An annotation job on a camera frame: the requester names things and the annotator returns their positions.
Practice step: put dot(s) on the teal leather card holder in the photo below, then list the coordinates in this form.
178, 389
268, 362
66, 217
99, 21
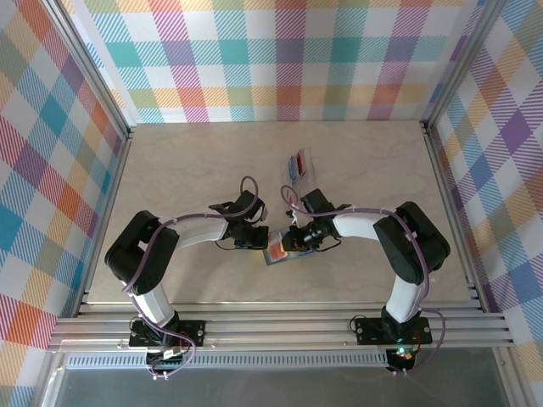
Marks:
268, 258

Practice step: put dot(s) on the electronics board with lit LED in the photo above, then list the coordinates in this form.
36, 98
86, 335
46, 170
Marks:
403, 355

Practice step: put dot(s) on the grey metal base panel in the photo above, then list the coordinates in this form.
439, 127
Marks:
275, 388

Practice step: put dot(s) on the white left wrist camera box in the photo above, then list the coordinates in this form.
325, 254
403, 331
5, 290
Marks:
263, 213

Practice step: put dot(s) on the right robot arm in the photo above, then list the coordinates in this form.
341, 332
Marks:
360, 224

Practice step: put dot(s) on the aluminium cross rail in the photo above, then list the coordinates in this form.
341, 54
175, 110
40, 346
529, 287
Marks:
275, 326

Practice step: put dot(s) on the clear acrylic card stand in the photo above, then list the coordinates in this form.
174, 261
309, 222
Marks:
311, 178

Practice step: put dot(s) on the blue card stack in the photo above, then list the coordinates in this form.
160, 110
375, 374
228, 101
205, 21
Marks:
292, 167

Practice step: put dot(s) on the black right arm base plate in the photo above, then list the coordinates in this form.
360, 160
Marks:
369, 332

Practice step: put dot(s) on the aluminium frame post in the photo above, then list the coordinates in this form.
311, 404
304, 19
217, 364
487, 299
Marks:
91, 63
462, 63

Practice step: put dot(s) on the red and pink card stack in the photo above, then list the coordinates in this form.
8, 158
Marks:
302, 162

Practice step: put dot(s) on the aluminium table side rail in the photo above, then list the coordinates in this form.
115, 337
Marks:
454, 212
107, 212

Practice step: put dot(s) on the red card stack black stripe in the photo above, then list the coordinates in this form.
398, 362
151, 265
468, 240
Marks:
289, 195

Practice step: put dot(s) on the white card with red circle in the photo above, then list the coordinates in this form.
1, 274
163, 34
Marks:
278, 250

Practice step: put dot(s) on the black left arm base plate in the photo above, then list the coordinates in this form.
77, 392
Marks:
193, 332

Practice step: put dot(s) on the electronics board with white plug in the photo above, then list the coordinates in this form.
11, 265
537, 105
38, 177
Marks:
167, 355

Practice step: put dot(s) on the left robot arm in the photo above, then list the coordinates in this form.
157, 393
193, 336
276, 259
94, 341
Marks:
199, 233

